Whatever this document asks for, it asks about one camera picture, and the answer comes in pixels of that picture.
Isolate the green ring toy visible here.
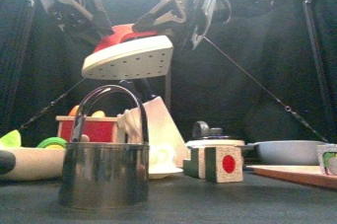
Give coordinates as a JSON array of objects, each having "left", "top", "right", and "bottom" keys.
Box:
[{"left": 37, "top": 136, "right": 68, "bottom": 150}]

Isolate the white toy kettle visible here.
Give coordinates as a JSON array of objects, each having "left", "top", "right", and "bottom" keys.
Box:
[{"left": 118, "top": 79, "right": 190, "bottom": 169}]

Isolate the light green toy leaf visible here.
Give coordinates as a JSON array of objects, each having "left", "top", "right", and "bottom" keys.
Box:
[{"left": 0, "top": 129, "right": 23, "bottom": 149}]

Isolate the grey toy pan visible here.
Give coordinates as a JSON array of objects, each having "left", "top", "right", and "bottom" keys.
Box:
[{"left": 247, "top": 140, "right": 330, "bottom": 167}]

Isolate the diagonal frame brace rod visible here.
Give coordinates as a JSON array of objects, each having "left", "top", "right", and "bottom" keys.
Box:
[
  {"left": 19, "top": 78, "right": 87, "bottom": 131},
  {"left": 203, "top": 36, "right": 331, "bottom": 144}
]

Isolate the green stepped wooden block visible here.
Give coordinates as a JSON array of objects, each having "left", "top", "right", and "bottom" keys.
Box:
[{"left": 182, "top": 147, "right": 208, "bottom": 180}]

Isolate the white toy cup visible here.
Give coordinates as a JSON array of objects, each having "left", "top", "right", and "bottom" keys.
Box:
[{"left": 150, "top": 143, "right": 178, "bottom": 170}]

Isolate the white cube with green print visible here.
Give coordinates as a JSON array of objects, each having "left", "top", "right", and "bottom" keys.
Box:
[{"left": 316, "top": 143, "right": 337, "bottom": 177}]

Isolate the black vertical frame post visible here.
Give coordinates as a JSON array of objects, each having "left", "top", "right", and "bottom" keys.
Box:
[{"left": 302, "top": 0, "right": 337, "bottom": 138}]

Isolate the black rounded handle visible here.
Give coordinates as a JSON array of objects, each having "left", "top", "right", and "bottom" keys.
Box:
[{"left": 0, "top": 149, "right": 18, "bottom": 176}]

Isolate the wooden cutting board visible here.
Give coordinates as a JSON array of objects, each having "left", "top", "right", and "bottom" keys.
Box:
[{"left": 247, "top": 164, "right": 337, "bottom": 189}]

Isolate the white saucer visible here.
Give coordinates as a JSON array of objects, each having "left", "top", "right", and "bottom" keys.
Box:
[{"left": 148, "top": 166, "right": 184, "bottom": 180}]

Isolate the yellow toy fruit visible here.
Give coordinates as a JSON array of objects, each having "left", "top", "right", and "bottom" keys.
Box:
[{"left": 90, "top": 110, "right": 108, "bottom": 119}]

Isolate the white cube with red dot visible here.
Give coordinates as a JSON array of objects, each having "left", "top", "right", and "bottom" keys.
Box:
[{"left": 204, "top": 145, "right": 246, "bottom": 184}]

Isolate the red and white toy iron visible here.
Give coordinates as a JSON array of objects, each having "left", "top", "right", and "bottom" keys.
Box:
[{"left": 80, "top": 23, "right": 175, "bottom": 81}]

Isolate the red wooden box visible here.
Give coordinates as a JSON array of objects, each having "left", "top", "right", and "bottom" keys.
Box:
[{"left": 56, "top": 114, "right": 120, "bottom": 144}]

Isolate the white pot with black lid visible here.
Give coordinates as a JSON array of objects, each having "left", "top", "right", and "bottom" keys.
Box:
[{"left": 186, "top": 120, "right": 247, "bottom": 151}]

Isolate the orange toy fruit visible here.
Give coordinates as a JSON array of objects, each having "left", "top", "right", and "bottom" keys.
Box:
[{"left": 67, "top": 105, "right": 83, "bottom": 117}]

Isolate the shiny steel pot with handle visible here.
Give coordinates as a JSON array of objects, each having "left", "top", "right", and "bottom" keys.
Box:
[{"left": 58, "top": 84, "right": 152, "bottom": 210}]

